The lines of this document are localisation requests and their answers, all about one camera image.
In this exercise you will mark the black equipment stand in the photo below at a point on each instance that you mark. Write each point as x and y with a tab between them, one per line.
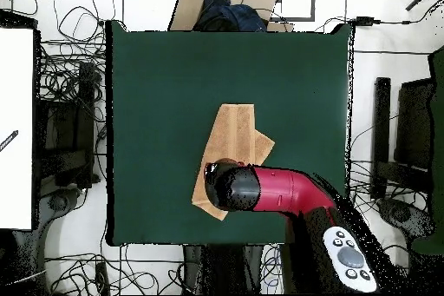
85	119

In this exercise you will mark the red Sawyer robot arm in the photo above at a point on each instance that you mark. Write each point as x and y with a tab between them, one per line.
284	188

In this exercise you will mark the dark green table cloth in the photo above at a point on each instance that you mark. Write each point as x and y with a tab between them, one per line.
156	67

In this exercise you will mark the grey round stand base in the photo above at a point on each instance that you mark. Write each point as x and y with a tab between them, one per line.
402	212
59	202

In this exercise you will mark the black marker pen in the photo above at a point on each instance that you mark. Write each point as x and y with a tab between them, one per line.
8	140

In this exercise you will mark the tan terry towel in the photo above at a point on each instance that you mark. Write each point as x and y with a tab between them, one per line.
232	132

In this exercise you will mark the black power adapter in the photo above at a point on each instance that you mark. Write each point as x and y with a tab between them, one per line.
364	20

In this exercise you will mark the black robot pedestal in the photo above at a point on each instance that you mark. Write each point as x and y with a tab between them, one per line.
222	268

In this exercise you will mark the brown cardboard box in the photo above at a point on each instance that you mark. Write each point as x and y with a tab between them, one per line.
187	11

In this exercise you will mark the dark blue clothing pile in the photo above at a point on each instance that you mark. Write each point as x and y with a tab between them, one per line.
229	18

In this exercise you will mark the black power strip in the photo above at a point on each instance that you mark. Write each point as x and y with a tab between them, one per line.
102	278

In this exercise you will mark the white board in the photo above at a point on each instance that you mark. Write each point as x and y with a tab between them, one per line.
17	101

